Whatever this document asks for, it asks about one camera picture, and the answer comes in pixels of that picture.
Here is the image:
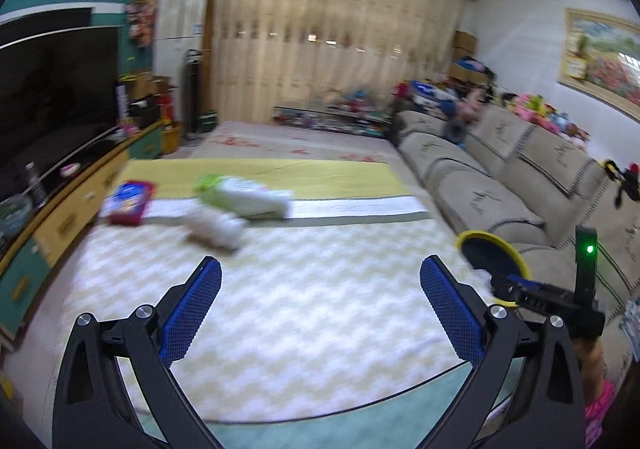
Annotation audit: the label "glass bowl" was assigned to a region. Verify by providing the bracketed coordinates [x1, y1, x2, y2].
[0, 196, 34, 236]

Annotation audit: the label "colourful clutter pile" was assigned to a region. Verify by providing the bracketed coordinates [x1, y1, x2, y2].
[392, 59, 496, 144]

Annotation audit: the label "pile of plush toys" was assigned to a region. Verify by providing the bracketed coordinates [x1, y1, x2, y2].
[500, 91, 591, 150]

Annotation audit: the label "white folded sheet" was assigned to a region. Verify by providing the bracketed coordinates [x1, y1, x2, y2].
[145, 196, 433, 230]

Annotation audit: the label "green white wipes packet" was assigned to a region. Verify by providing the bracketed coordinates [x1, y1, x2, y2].
[195, 174, 293, 220]

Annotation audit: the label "clear plastic bottle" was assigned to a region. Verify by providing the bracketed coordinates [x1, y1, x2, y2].
[25, 162, 47, 207]

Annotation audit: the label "yellow rimmed black bin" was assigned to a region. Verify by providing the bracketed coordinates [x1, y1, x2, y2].
[454, 230, 533, 312]

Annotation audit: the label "white cloth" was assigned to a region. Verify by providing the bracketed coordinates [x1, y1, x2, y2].
[182, 206, 247, 251]

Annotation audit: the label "person's right forearm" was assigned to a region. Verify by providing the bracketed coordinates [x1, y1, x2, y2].
[572, 336, 621, 449]

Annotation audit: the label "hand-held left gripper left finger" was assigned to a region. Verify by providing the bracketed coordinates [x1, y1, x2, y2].
[52, 256, 222, 449]

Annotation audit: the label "yellow mat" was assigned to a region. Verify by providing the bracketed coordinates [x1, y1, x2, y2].
[120, 158, 413, 202]

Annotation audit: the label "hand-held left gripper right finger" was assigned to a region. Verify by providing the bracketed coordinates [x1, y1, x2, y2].
[420, 256, 586, 449]

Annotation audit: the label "brown cardboard box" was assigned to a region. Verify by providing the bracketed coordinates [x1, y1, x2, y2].
[127, 74, 173, 130]

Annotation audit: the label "colourful hanging ornaments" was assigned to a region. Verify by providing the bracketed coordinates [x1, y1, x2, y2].
[125, 0, 160, 48]

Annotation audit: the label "white blue printed packet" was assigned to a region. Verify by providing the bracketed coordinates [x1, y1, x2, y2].
[620, 299, 640, 345]

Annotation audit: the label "framed wall painting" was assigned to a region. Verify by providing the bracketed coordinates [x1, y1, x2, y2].
[557, 8, 640, 122]

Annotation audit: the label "yellow black toy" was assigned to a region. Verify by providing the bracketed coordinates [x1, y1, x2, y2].
[597, 159, 640, 208]

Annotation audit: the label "black tower fan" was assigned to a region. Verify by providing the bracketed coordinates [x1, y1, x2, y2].
[182, 49, 203, 140]

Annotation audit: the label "white standing air conditioner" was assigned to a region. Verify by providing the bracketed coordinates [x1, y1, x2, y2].
[152, 0, 211, 130]

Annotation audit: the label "beige fabric sofa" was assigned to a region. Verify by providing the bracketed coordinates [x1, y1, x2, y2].
[390, 104, 640, 380]

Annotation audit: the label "floral floor mat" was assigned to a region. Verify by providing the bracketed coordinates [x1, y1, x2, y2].
[190, 121, 401, 164]

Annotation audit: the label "stacked cardboard boxes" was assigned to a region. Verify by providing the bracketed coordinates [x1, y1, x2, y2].
[452, 30, 478, 62]

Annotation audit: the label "black flat television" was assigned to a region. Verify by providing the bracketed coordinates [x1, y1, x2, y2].
[0, 6, 123, 184]

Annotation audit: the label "white chevron table mat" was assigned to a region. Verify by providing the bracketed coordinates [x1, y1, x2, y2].
[15, 218, 506, 435]

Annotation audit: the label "yellow green television cabinet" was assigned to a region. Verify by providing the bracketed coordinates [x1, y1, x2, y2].
[0, 121, 166, 335]

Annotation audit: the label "low shelf with toys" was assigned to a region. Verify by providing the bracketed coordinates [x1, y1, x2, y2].
[272, 91, 393, 137]

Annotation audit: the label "beige patterned curtain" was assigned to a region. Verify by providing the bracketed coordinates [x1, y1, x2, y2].
[207, 0, 466, 127]

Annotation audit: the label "red blue snack packet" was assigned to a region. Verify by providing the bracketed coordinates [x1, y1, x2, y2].
[106, 181, 157, 228]

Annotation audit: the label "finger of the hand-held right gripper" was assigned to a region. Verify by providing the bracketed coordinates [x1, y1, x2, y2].
[490, 273, 545, 306]

